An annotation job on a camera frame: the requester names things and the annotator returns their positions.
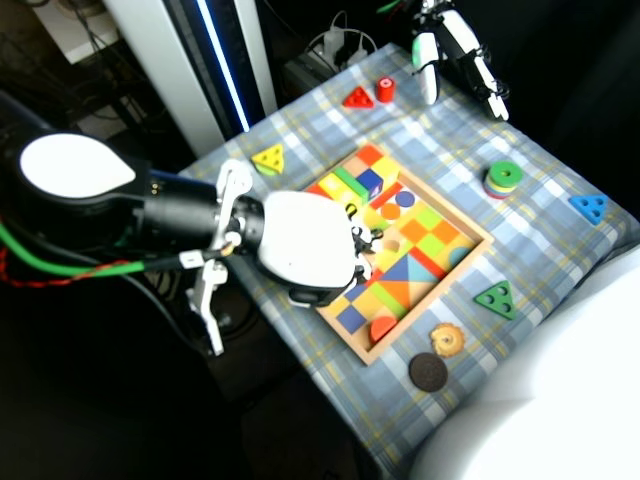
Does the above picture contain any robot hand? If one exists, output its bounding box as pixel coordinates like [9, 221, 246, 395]
[256, 190, 385, 309]
[410, 8, 512, 122]

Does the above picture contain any yellow three-hole triangle block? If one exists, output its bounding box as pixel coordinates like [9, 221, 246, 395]
[250, 143, 287, 171]

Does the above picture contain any red cylinder block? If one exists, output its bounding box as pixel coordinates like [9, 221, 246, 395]
[375, 76, 397, 104]

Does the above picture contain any red three-hole triangle block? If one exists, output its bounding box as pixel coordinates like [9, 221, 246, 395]
[341, 85, 376, 110]

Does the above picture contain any green three-hole triangle block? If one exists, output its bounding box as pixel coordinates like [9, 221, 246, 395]
[473, 279, 517, 321]

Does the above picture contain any blue three-hole triangle block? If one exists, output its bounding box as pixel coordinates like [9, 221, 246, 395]
[568, 193, 610, 225]

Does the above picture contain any black round base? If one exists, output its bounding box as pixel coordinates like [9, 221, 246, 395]
[214, 289, 261, 351]

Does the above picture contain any wooden tray with printed base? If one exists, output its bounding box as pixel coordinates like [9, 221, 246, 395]
[299, 142, 496, 367]

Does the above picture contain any blue plaid cloth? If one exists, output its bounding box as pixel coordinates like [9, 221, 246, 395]
[177, 42, 629, 480]

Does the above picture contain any black box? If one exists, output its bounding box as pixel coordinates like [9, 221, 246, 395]
[283, 47, 346, 96]

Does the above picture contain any tan flower-shaped cookie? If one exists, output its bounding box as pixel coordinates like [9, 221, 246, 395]
[429, 322, 466, 358]

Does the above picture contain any dark brown round cookie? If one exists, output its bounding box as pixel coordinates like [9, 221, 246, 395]
[408, 352, 450, 391]

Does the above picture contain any white column with blue light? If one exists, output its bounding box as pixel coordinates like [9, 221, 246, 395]
[102, 0, 279, 159]

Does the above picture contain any large white rounded cover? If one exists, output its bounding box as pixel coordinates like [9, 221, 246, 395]
[409, 247, 640, 480]

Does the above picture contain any white box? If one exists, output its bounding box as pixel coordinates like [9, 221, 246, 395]
[29, 0, 119, 65]

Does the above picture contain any white charger with cables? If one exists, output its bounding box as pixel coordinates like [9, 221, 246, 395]
[305, 10, 379, 69]

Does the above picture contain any green stacking ring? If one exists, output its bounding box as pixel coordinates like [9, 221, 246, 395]
[487, 159, 525, 190]

